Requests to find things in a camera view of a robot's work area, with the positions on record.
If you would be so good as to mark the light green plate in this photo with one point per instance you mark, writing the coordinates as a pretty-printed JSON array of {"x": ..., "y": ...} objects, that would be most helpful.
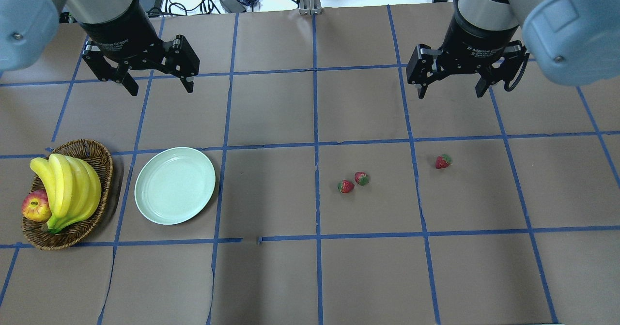
[{"x": 174, "y": 186}]

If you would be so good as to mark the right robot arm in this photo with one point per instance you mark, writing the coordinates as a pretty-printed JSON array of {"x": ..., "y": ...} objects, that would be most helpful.
[{"x": 574, "y": 42}]

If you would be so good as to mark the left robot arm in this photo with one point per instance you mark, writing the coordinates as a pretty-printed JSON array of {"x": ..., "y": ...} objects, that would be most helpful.
[{"x": 28, "y": 26}]

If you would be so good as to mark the red yellow apple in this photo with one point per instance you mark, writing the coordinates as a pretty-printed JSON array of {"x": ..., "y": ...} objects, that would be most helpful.
[{"x": 35, "y": 206}]

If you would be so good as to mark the yellow banana bunch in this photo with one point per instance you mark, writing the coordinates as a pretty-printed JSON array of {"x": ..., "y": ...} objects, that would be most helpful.
[{"x": 73, "y": 189}]

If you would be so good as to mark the woven wicker basket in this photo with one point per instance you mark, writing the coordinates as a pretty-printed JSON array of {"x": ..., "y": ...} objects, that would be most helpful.
[{"x": 99, "y": 157}]

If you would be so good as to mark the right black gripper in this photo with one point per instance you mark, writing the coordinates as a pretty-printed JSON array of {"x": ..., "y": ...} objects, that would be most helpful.
[{"x": 477, "y": 41}]

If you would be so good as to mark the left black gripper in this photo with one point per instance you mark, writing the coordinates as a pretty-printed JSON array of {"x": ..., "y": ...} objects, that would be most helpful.
[{"x": 122, "y": 33}]

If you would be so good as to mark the black power adapter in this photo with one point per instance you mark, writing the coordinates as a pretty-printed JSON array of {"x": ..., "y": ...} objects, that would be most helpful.
[{"x": 233, "y": 6}]

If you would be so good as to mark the red strawberry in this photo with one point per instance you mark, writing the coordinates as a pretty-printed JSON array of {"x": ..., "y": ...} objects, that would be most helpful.
[
  {"x": 345, "y": 186},
  {"x": 361, "y": 178},
  {"x": 443, "y": 161}
]

